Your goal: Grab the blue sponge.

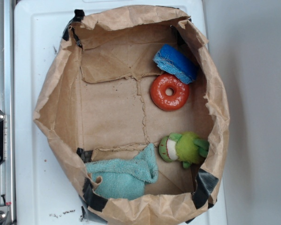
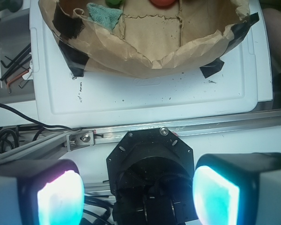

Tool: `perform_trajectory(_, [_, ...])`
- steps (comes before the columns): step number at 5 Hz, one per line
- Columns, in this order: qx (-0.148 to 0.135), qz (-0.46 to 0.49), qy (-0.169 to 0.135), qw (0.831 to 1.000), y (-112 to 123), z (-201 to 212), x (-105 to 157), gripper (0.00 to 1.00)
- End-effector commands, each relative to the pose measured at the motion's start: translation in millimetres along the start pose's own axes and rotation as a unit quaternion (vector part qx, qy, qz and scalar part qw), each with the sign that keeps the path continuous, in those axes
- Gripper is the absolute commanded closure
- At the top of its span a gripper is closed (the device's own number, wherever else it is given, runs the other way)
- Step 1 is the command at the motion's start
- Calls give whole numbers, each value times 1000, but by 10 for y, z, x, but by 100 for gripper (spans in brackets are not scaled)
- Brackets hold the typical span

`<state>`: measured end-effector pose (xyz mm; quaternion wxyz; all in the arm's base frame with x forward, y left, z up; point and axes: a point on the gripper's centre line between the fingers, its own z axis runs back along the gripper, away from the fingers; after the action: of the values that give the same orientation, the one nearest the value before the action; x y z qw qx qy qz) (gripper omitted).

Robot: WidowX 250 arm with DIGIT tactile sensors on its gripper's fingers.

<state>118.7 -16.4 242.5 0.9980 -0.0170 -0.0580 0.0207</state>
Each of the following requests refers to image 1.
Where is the blue sponge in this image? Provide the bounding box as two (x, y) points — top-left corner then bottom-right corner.
(153, 44), (198, 84)

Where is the brown paper bag bin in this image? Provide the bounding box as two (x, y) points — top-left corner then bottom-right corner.
(34, 5), (230, 225)

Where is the orange ceramic donut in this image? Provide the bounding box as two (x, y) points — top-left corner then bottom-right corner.
(150, 73), (190, 111)

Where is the green plush frog toy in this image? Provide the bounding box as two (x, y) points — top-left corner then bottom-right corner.
(158, 132), (209, 169)

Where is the teal terry cloth towel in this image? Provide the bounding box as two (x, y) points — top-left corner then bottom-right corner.
(85, 143), (158, 200)

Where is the aluminium frame rail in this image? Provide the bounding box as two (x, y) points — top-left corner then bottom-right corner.
(0, 0), (16, 225)

